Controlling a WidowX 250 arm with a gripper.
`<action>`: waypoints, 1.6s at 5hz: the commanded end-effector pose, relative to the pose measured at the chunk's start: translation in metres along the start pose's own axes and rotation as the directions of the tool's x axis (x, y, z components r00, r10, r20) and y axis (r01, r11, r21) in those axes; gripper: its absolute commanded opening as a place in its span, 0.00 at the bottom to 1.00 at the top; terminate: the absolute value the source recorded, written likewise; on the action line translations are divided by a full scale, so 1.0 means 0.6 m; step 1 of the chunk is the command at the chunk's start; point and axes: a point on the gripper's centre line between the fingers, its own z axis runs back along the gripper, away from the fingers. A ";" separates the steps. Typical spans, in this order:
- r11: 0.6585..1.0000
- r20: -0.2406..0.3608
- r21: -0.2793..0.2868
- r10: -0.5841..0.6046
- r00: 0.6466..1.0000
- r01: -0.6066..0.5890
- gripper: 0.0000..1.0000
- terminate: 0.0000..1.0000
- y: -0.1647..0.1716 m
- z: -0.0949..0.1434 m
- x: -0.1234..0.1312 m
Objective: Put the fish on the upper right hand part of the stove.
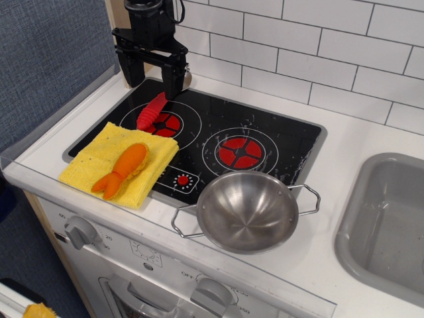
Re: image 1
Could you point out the yellow object at bottom edge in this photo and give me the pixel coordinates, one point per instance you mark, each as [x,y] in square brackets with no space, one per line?
[39,310]

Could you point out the black toy stove top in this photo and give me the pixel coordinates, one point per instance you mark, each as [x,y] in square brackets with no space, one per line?
[216,136]

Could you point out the grey sink basin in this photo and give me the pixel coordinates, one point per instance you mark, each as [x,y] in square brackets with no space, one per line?
[380,238]

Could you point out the yellow folded cloth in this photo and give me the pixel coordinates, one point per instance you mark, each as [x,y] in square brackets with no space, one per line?
[99,156]

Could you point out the stainless steel bowl with handles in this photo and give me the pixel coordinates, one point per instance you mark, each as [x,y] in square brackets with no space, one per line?
[247,212]

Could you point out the white toy oven front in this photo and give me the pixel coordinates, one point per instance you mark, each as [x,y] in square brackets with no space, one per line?
[120,277]

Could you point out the red stove knob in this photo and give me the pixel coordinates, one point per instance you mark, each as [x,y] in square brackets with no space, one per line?
[182,180]

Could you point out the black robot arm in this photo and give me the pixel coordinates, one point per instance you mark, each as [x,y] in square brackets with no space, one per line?
[153,6]

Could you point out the orange plush fish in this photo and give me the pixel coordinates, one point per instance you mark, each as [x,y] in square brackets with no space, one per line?
[129,163]

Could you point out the red ribbed toy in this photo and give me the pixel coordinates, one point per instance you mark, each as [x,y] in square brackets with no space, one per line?
[151,112]

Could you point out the left grey oven knob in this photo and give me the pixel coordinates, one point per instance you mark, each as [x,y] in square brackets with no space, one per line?
[80,232]

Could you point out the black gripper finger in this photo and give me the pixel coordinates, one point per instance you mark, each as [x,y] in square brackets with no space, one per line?
[174,76]
[132,67]

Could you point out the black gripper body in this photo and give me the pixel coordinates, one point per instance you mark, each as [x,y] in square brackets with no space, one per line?
[150,39]

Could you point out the right grey oven knob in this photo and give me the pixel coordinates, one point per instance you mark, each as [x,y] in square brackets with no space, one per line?
[212,296]

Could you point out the grey oven knob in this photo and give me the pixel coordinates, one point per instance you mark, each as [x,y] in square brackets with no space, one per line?
[80,232]
[212,296]

